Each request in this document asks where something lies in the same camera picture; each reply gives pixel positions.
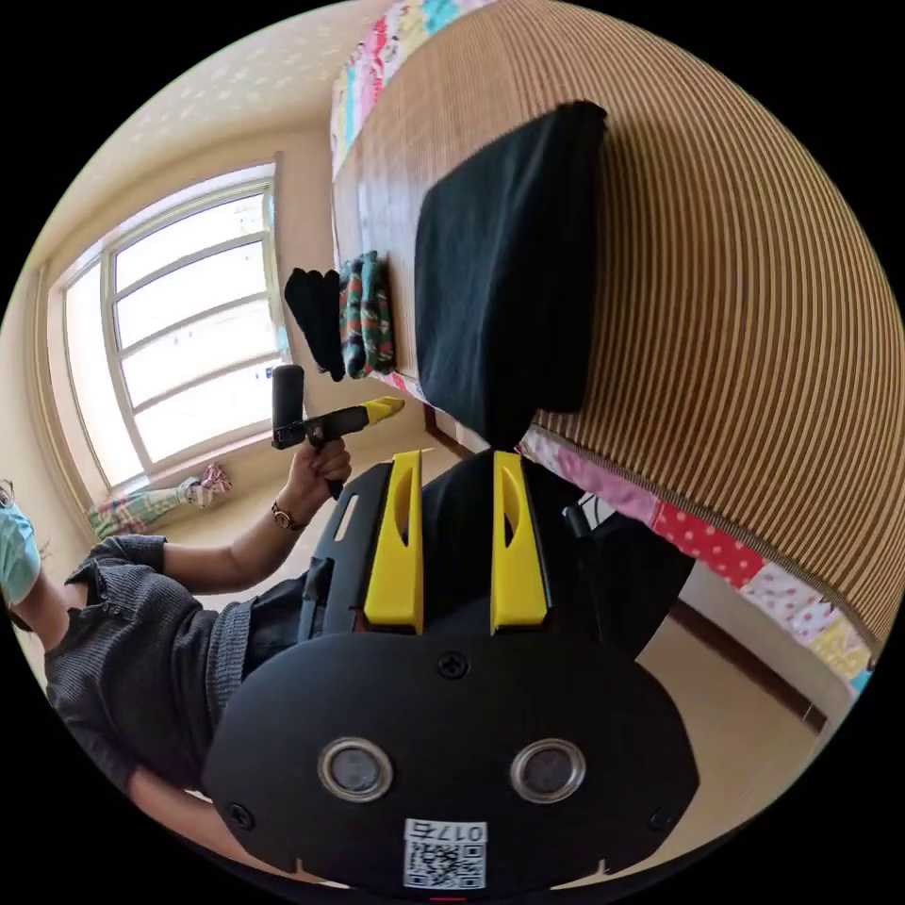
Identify pile of clothes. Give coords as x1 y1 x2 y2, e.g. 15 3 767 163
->
284 251 399 384

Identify window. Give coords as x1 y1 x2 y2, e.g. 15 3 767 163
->
35 160 286 489

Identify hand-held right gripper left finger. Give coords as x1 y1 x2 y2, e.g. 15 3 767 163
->
363 449 425 634

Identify person's left hand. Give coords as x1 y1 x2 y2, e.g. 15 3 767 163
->
284 436 353 521

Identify rolled patterned cloth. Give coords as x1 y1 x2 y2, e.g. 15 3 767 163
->
87 462 233 540

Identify person's body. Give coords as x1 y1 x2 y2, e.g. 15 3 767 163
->
0 479 312 800

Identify person's right forearm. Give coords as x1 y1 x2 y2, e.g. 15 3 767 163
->
130 766 302 885

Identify black pants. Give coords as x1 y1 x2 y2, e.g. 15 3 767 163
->
413 101 696 641

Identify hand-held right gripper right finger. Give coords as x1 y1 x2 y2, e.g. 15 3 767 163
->
490 450 550 634

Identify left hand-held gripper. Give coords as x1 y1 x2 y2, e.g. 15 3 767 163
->
271 396 407 501

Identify bed with striped woven mat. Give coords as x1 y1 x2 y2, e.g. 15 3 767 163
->
328 0 897 708

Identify person's left forearm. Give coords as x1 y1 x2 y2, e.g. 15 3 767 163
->
160 499 312 603

